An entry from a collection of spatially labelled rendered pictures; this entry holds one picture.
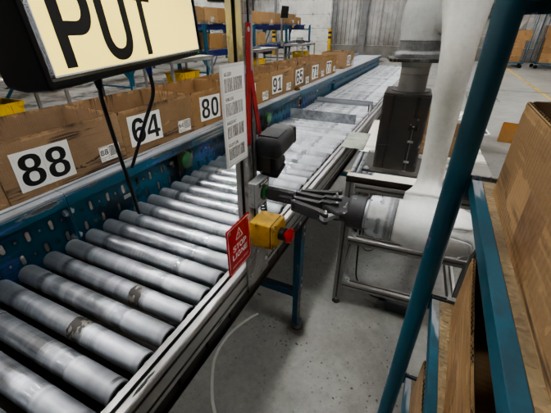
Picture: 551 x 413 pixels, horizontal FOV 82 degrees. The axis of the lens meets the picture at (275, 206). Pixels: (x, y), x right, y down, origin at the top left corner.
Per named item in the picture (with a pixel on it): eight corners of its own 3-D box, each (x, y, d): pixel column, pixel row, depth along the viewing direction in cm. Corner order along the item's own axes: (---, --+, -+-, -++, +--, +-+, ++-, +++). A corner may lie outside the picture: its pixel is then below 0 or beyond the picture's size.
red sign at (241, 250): (230, 278, 75) (226, 233, 68) (227, 277, 75) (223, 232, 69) (261, 242, 87) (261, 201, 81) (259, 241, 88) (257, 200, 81)
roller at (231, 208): (275, 232, 107) (275, 219, 105) (157, 200, 126) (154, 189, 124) (281, 224, 111) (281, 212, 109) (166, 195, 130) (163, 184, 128)
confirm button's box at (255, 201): (259, 210, 77) (258, 184, 73) (248, 207, 78) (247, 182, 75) (271, 198, 82) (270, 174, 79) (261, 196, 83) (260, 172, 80)
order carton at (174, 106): (128, 160, 115) (116, 112, 107) (74, 148, 126) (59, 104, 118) (195, 132, 146) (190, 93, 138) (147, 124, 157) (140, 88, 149)
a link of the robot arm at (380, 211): (395, 211, 61) (363, 204, 63) (386, 249, 65) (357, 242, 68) (400, 191, 68) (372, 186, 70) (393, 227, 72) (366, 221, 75)
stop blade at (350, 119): (354, 129, 209) (356, 115, 204) (289, 120, 226) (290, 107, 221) (354, 128, 209) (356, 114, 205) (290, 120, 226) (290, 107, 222)
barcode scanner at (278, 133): (298, 158, 85) (298, 121, 79) (280, 181, 77) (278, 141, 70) (276, 155, 88) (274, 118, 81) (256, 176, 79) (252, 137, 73)
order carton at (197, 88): (195, 132, 146) (190, 93, 138) (147, 124, 157) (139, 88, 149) (239, 113, 177) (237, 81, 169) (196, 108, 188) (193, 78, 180)
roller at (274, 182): (302, 198, 128) (303, 188, 125) (197, 176, 147) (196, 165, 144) (307, 193, 132) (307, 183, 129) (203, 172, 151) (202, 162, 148)
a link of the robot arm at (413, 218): (387, 247, 62) (390, 240, 74) (477, 270, 56) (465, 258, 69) (399, 193, 61) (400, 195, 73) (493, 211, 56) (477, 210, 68)
